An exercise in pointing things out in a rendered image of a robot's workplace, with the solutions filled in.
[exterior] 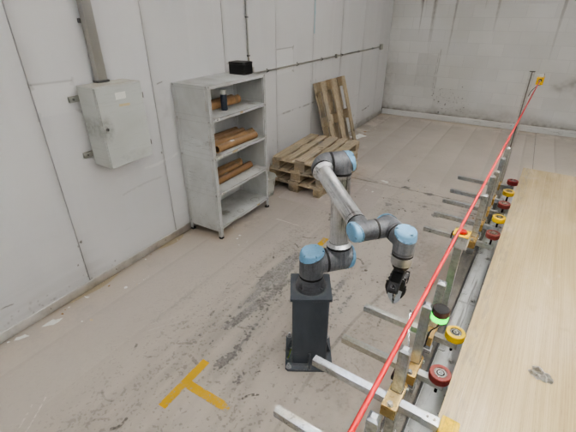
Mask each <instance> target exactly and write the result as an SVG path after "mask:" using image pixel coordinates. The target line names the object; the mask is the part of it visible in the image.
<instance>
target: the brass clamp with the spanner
mask: <svg viewBox="0 0 576 432"><path fill-rule="evenodd" d="M424 362H425V361H424V358H423V355H422V358H421V360H420V363H419V364H417V363H414V362H412V361H410V364H409V369H411V370H412V375H408V374H407V376H406V380H405V382H406V383H407V384H409V385H411V386H413V385H414V382H415V380H416V378H417V372H418V370H419V369H420V368H421V367H422V363H424Z"/></svg>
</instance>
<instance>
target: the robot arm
mask: <svg viewBox="0 0 576 432"><path fill-rule="evenodd" d="M356 167H357V162H356V159H355V156H354V154H353V152H352V151H349V150H342V151H335V152H325V153H322V154H320V155H318V156H317V157H316V158H315V159H314V161H313V163H312V166H311V172H312V175H313V176H314V178H315V179H317V180H320V182H321V184H322V186H323V187H324V189H325V190H326V192H327V194H328V195H329V197H330V198H331V218H330V240H329V241H328V242H327V247H326V248H323V247H322V246H319V244H309V245H306V246H304V247H303V248H302V249H301V251H300V256H299V276H298V278H297V281H296V288H297V290H298V291H299V292H300V293H302V294H304V295H306V296H317V295H320V294H322V292H324V290H326V281H325V280H324V277H323V274H324V273H328V272H332V271H338V270H343V269H347V268H350V267H353V266H354V265H355V263H356V258H357V256H356V250H354V249H355V248H354V247H353V245H352V244H351V242H349V241H348V238H349V239H350V240H351V241H352V242H354V243H361V242H365V241H370V240H376V239H382V238H387V239H388V240H389V241H390V242H391V243H392V244H393V248H392V253H390V255H392V256H391V263H392V266H393V270H392V272H391V273H390V276H389V277H388V278H389V279H387V280H386V284H385V288H386V292H387V295H388V297H389V299H390V301H391V303H393V304H395V303H397V302H398V301H399V300H400V299H401V298H402V297H403V296H404V294H405V293H406V286H405V283H406V284H407V283H408V281H409V278H410V272H409V271H407V270H408V269H409V267H411V266H412V262H413V257H414V252H415V248H416V242H417V230H416V229H415V228H414V227H413V226H410V225H406V224H402V223H401V222H400V221H398V220H397V218H396V217H394V216H393V215H392V214H390V213H384V214H382V215H380V216H379V217H378V218H377V219H366V218H365V216H364V215H363V214H362V213H361V211H360V210H359V208H358V207H357V205H356V203H355V202H354V200H352V198H351V172H352V171H354V170H356ZM406 280H407V282H406ZM394 294H395V295H396V296H395V298H394V300H393V296H394Z"/></svg>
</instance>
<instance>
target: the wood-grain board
mask: <svg viewBox="0 0 576 432"><path fill-rule="evenodd" d="M532 365H534V366H539V367H541V368H542V369H543V371H544V372H545V373H548V374H550V376H551V378H552V379H553V380H554V383H553V384H552V385H551V384H548V383H546V382H545V383H544V382H542V381H541V380H537V379H536V378H535V377H534V376H533V375H531V374H530V372H529V371H528V369H532ZM443 415H444V416H446V417H449V418H451V419H452V420H454V421H456V422H458V423H460V427H459V432H576V177H573V176H568V175H563V174H558V173H553V172H548V171H540V170H534V169H529V168H523V170H522V173H521V176H520V179H519V183H518V186H517V188H516V191H515V193H514V196H513V200H512V203H511V206H510V208H509V211H508V214H507V218H506V220H505V223H504V226H503V228H502V231H501V235H500V238H499V241H498V244H497V246H496V249H495V252H494V255H493V258H492V261H491V263H490V266H489V270H488V273H487V276H486V279H485V280H484V283H483V288H482V290H481V293H480V296H479V298H478V301H477V306H476V308H475V310H474V313H473V316H472V318H471V323H470V326H469V328H468V331H467V334H466V336H465V340H464V343H463V345H462V348H461V351H460V354H459V358H458V361H457V363H456V366H455V368H454V371H453V375H452V378H451V380H450V383H449V386H448V389H447V393H446V395H445V398H444V400H443V403H442V406H441V410H440V413H439V416H438V417H439V418H440V421H439V423H440V422H441V418H442V416H443Z"/></svg>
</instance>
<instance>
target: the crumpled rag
mask: <svg viewBox="0 0 576 432"><path fill-rule="evenodd" d="M528 371H529V372H530V374H531V375H533V376H534V377H535V378H536V379H537V380H541V381H542V382H544V383H545V382H546V383H548V384H551V385H552V384H553V383H554V380H553V379H552V378H551V376H550V374H548V373H545V372H544V371H543V369H542V368H541V367H539V366H534V365H532V369H528Z"/></svg>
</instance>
